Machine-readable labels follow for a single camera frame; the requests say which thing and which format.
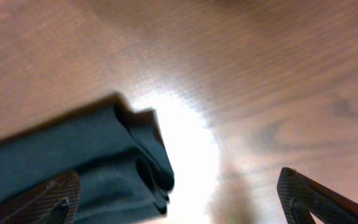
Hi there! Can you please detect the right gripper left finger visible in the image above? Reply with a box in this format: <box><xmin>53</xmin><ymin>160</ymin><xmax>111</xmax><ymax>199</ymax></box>
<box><xmin>0</xmin><ymin>171</ymin><xmax>80</xmax><ymax>224</ymax></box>

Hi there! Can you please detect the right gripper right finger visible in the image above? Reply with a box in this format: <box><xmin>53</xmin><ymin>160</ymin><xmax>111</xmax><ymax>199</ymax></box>
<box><xmin>277</xmin><ymin>167</ymin><xmax>358</xmax><ymax>224</ymax></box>

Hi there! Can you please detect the black t-shirt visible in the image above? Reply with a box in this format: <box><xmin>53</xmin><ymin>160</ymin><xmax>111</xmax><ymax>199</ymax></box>
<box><xmin>0</xmin><ymin>95</ymin><xmax>175</xmax><ymax>223</ymax></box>

